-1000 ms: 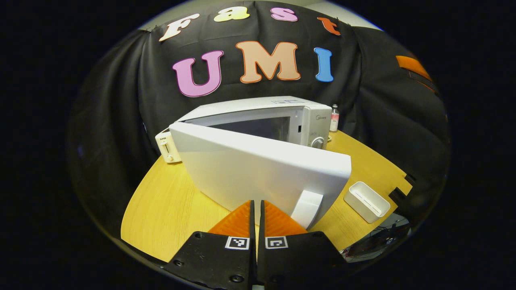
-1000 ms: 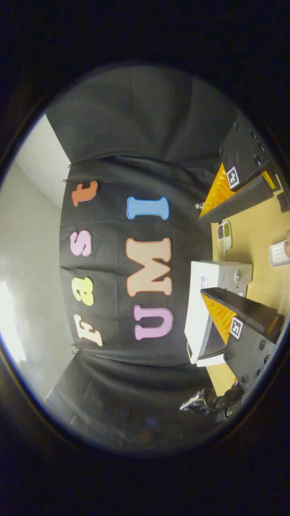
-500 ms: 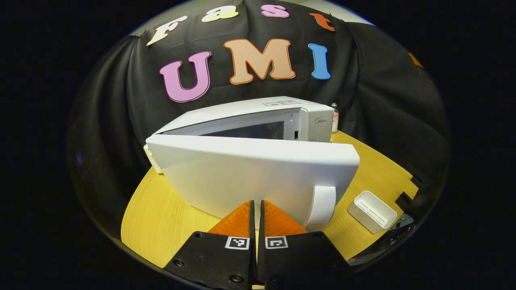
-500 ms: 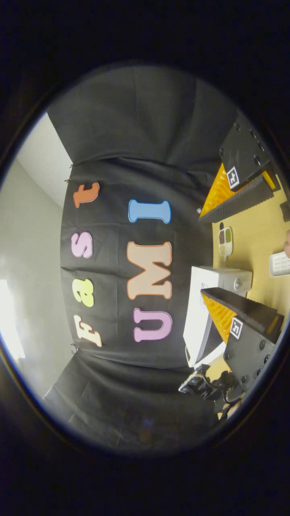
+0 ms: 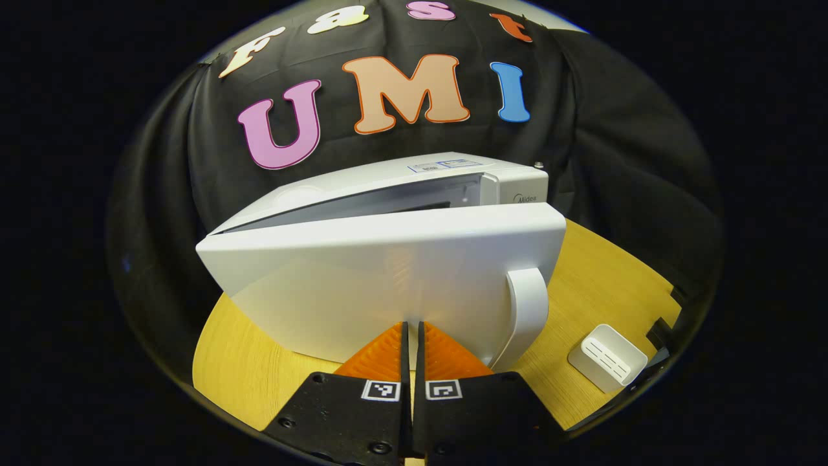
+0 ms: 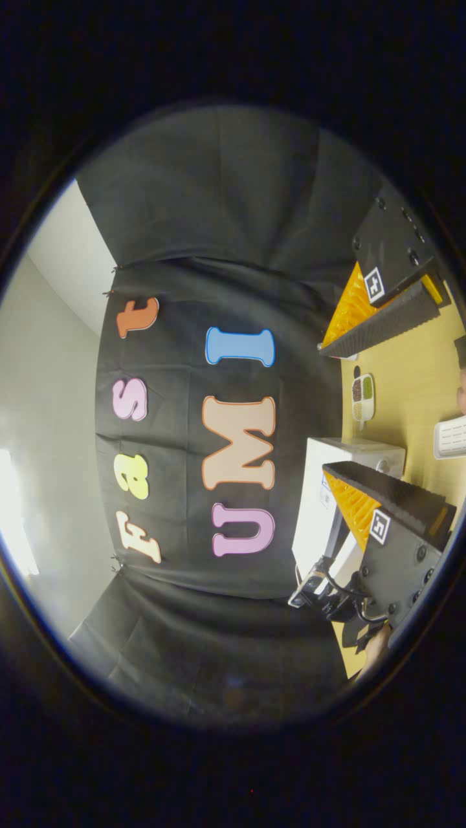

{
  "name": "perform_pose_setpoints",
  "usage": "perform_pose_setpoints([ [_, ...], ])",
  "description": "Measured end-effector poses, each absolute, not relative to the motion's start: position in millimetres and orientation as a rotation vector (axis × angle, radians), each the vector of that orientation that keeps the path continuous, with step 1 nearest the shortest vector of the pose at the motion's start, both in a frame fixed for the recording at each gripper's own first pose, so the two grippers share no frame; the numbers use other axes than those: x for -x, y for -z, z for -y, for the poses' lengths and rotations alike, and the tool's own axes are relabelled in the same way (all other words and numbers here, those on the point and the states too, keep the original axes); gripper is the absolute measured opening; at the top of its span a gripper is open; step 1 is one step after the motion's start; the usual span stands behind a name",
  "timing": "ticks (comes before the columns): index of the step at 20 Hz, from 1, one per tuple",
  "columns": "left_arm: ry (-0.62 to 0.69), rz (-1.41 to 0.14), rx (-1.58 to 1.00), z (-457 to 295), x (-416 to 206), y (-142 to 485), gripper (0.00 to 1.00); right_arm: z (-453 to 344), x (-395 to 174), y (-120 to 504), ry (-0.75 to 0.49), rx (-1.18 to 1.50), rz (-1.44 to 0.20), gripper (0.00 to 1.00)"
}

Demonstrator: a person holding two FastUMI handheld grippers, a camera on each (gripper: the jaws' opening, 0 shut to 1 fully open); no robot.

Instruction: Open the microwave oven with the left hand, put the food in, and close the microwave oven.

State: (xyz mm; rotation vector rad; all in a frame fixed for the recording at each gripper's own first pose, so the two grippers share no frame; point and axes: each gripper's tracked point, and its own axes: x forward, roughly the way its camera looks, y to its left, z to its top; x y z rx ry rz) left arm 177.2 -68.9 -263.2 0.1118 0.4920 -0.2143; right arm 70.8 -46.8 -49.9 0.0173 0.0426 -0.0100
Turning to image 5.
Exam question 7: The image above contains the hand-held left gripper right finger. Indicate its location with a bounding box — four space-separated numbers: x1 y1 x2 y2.
413 321 564 466

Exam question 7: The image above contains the white microwave oven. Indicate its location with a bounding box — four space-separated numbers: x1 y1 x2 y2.
196 152 567 373

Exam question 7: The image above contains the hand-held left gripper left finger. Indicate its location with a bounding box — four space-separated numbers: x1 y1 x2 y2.
262 321 411 466

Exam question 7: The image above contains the white slotted box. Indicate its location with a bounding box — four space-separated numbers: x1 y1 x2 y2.
568 324 648 394

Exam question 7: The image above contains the black table edge clamp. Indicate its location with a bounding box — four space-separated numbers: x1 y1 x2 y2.
647 317 675 350

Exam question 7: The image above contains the black backdrop cloth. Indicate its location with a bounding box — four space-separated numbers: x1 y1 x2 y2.
107 0 724 383

